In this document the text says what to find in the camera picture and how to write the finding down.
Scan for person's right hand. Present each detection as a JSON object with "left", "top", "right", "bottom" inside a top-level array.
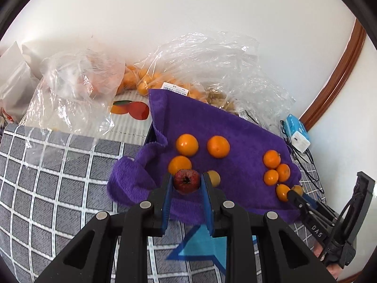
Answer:
[{"left": 312, "top": 240, "right": 344, "bottom": 278}]

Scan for pile of bagged oranges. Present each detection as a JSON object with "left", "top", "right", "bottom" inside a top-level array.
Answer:
[{"left": 116, "top": 64, "right": 208, "bottom": 102}]

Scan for white box with orange print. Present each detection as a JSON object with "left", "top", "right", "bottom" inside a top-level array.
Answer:
[{"left": 110, "top": 90, "right": 154, "bottom": 146}]

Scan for brown wooden door frame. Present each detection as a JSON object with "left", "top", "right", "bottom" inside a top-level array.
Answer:
[{"left": 299, "top": 18, "right": 367, "bottom": 130}]

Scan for bagged brown snacks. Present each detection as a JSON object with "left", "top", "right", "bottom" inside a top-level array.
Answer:
[{"left": 206, "top": 90, "right": 239, "bottom": 114}]

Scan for clear plastic bag with label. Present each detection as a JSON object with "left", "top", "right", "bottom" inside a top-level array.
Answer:
[{"left": 116, "top": 31, "right": 262, "bottom": 102}]

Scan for orange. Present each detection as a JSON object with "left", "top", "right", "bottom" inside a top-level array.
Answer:
[
  {"left": 276, "top": 183, "right": 292, "bottom": 202},
  {"left": 207, "top": 136, "right": 230, "bottom": 158},
  {"left": 276, "top": 163, "right": 291, "bottom": 183},
  {"left": 263, "top": 169, "right": 279, "bottom": 186},
  {"left": 263, "top": 150, "right": 281, "bottom": 168},
  {"left": 176, "top": 133, "right": 199, "bottom": 157},
  {"left": 168, "top": 156, "right": 193, "bottom": 176}
]

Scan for blue white tissue pack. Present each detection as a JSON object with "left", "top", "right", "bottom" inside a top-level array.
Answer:
[{"left": 284, "top": 114, "right": 311, "bottom": 154}]

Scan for large clear plastic bag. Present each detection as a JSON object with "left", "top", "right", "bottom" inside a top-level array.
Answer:
[{"left": 206, "top": 65, "right": 296, "bottom": 124}]

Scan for crumpled clear plastic bag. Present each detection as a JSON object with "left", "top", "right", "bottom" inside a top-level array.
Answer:
[{"left": 20, "top": 50, "right": 127, "bottom": 137}]

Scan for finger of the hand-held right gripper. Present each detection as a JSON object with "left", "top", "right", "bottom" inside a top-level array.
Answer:
[
  {"left": 286, "top": 190, "right": 328, "bottom": 242},
  {"left": 303, "top": 196, "right": 339, "bottom": 227}
]

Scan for red apple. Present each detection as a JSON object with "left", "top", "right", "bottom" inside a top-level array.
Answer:
[{"left": 173, "top": 169, "right": 201, "bottom": 194}]

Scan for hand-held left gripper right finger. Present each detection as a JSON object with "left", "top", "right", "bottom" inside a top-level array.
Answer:
[{"left": 200, "top": 172, "right": 338, "bottom": 283}]

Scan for white paper bag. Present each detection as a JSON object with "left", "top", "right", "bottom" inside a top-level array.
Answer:
[{"left": 0, "top": 42, "right": 45, "bottom": 121}]

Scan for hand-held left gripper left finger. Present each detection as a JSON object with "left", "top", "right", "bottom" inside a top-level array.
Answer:
[{"left": 35, "top": 172, "right": 174, "bottom": 283}]

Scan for purple towel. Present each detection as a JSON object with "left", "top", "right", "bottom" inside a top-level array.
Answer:
[{"left": 107, "top": 88, "right": 302, "bottom": 225}]

